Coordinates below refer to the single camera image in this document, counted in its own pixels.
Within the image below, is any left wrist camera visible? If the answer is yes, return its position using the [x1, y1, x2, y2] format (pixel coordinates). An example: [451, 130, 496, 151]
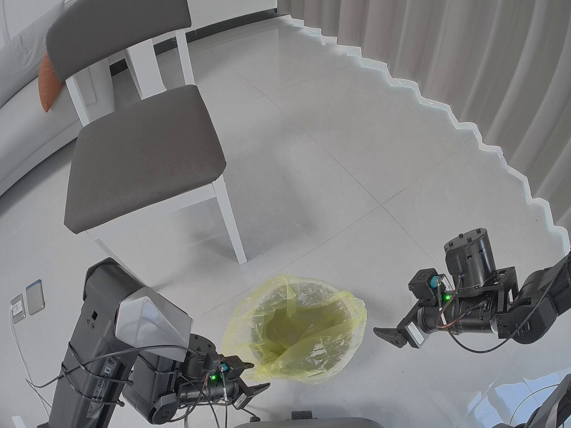
[218, 356, 255, 380]

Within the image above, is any yellow plastic bag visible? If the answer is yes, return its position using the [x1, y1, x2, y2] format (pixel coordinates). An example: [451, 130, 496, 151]
[222, 275, 367, 383]

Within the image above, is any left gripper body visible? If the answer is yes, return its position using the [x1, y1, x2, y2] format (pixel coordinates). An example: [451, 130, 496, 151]
[181, 379, 251, 412]

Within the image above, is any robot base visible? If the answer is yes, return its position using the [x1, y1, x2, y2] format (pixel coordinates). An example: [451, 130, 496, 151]
[232, 410, 380, 428]

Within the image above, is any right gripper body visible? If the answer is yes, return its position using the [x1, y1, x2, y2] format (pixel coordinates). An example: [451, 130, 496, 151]
[397, 299, 498, 350]

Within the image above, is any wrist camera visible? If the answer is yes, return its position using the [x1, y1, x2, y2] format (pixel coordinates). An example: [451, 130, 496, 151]
[408, 269, 445, 307]
[218, 356, 255, 380]

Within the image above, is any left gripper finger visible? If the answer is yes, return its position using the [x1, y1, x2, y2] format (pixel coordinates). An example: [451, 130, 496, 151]
[240, 382, 271, 401]

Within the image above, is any white trash bin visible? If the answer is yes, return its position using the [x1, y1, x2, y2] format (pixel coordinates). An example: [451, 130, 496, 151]
[248, 279, 357, 375]

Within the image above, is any white cable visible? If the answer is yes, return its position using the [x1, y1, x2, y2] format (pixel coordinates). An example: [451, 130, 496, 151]
[10, 301, 52, 413]

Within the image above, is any grey and white chair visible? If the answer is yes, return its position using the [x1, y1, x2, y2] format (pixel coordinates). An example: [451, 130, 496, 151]
[46, 0, 247, 265]

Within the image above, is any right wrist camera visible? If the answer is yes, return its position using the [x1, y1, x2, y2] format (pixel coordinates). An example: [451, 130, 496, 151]
[408, 269, 445, 307]

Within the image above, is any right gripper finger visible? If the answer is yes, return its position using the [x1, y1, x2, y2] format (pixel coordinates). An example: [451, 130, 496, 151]
[374, 326, 407, 347]

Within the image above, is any orange pillow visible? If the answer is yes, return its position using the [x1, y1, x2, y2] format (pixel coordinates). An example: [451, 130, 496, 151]
[39, 55, 63, 113]

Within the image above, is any beige curtain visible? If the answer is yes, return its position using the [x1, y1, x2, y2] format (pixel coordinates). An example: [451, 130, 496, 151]
[277, 0, 571, 257]

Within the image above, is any pale grey pillow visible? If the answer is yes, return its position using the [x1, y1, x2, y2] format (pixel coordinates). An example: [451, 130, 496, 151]
[0, 0, 68, 106]

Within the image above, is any bed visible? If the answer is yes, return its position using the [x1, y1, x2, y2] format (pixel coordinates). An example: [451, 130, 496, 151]
[0, 0, 112, 197]

